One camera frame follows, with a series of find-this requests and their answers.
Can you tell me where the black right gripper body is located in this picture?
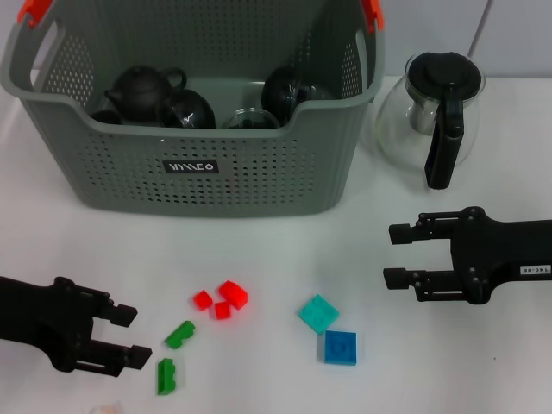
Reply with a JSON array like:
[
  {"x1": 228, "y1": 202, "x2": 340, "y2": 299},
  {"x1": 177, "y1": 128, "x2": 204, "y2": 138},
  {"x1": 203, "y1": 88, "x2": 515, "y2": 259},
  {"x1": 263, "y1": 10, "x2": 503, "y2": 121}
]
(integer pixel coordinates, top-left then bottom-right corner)
[{"x1": 448, "y1": 205, "x2": 552, "y2": 305}]

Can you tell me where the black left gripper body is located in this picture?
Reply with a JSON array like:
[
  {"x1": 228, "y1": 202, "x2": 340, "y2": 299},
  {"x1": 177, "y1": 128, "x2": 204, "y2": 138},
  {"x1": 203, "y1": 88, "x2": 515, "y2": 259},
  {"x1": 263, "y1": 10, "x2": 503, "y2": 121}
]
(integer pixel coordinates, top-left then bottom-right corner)
[{"x1": 0, "y1": 275, "x2": 110, "y2": 374}]

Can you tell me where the green toy brick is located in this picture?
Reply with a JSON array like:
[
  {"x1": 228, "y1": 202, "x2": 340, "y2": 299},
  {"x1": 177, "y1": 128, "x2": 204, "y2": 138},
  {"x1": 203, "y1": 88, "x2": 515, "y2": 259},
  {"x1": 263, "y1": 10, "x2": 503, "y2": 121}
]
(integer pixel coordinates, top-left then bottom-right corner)
[
  {"x1": 156, "y1": 357, "x2": 178, "y2": 396},
  {"x1": 164, "y1": 320, "x2": 196, "y2": 350}
]

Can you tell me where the glass teacup black holder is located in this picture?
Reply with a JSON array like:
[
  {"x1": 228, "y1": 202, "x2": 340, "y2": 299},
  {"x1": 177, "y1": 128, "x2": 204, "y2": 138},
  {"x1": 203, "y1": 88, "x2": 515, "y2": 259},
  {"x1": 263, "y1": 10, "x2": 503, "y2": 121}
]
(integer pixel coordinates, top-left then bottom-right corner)
[
  {"x1": 221, "y1": 107, "x2": 282, "y2": 130},
  {"x1": 260, "y1": 66, "x2": 336, "y2": 126},
  {"x1": 158, "y1": 88, "x2": 217, "y2": 130}
]

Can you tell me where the grey perforated plastic storage bin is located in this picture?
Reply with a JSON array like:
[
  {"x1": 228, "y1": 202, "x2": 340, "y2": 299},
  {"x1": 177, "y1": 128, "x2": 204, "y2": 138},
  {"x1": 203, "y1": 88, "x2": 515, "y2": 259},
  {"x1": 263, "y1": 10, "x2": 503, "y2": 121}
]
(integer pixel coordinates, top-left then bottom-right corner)
[{"x1": 0, "y1": 0, "x2": 387, "y2": 218}]

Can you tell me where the teal square toy brick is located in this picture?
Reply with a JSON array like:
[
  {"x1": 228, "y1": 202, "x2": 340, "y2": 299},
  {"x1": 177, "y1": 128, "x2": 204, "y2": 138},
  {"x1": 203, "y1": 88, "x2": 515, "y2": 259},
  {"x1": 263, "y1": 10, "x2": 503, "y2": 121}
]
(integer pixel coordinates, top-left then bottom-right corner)
[{"x1": 297, "y1": 293, "x2": 341, "y2": 336}]

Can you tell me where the blue square toy brick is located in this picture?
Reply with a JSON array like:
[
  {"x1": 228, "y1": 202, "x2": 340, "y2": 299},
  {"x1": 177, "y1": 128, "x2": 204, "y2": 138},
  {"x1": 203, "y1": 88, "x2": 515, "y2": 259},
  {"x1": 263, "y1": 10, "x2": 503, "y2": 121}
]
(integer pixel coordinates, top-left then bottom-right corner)
[{"x1": 321, "y1": 329, "x2": 359, "y2": 367}]

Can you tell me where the wide red toy brick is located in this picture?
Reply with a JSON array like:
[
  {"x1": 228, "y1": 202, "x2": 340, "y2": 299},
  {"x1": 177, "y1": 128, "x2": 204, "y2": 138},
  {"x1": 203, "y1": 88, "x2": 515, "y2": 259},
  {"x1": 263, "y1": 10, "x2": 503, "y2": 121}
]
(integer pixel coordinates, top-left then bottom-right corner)
[{"x1": 218, "y1": 279, "x2": 250, "y2": 310}]

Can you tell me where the glass coffee pot black lid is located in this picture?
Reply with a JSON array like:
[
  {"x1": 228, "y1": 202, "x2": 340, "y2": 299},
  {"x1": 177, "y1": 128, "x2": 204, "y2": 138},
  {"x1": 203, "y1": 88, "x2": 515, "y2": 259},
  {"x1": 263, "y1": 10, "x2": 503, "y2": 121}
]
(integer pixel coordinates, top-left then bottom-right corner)
[{"x1": 373, "y1": 50, "x2": 487, "y2": 191}]

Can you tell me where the black clay teapot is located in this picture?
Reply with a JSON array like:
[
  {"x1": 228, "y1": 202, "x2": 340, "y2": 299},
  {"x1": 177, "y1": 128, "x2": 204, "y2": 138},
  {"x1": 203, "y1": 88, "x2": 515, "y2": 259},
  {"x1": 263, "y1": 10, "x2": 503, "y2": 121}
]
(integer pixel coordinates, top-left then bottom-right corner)
[{"x1": 103, "y1": 64, "x2": 189, "y2": 124}]

